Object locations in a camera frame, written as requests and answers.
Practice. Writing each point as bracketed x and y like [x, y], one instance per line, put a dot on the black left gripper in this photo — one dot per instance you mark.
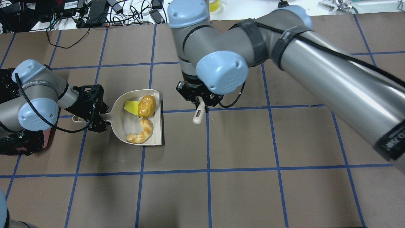
[81, 107]

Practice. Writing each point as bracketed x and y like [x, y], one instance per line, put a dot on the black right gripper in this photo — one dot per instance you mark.
[193, 91]

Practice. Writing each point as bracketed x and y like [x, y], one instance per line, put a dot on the beige hand brush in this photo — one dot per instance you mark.
[200, 110]

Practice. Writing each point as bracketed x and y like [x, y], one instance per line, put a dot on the beige plastic dustpan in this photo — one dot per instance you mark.
[131, 129]

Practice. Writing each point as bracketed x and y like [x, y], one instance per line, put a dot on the yellow sponge piece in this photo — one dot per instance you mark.
[131, 107]

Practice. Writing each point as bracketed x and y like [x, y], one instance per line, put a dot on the twisted croissant bread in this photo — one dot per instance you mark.
[141, 137]

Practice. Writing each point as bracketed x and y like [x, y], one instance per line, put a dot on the yellow potato-like bread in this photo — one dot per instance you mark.
[147, 106]

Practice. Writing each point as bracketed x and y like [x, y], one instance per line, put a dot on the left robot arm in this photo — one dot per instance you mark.
[42, 93]

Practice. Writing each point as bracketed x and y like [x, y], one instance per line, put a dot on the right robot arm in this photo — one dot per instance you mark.
[370, 100]

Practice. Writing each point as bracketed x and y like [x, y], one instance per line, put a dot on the pink bin with black bag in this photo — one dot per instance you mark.
[15, 140]

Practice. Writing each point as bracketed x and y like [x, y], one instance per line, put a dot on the yellow tape roll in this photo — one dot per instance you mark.
[214, 5]

